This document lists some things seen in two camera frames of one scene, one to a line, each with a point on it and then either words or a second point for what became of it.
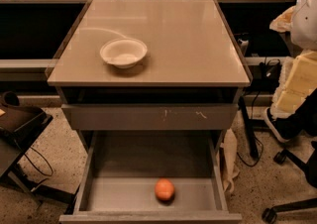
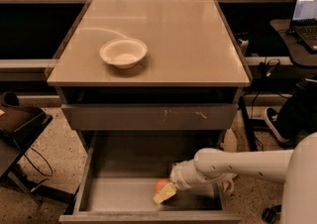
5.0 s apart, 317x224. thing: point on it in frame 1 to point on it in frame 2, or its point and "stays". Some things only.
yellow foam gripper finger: (298, 80) to (166, 191)
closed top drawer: (151, 117) stays
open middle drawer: (121, 168) stays
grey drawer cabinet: (155, 80) stays
